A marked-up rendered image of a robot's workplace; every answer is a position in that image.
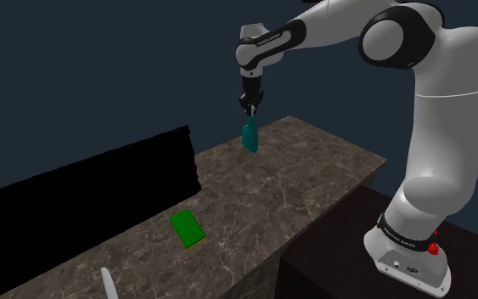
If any teal bottle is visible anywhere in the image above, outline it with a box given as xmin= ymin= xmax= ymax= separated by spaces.
xmin=241 ymin=115 xmax=260 ymax=154

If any green and yellow sponge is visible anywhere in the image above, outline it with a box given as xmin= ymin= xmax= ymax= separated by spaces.
xmin=169 ymin=208 xmax=207 ymax=251

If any dark robot stand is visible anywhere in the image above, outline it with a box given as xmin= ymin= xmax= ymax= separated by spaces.
xmin=273 ymin=184 xmax=478 ymax=299

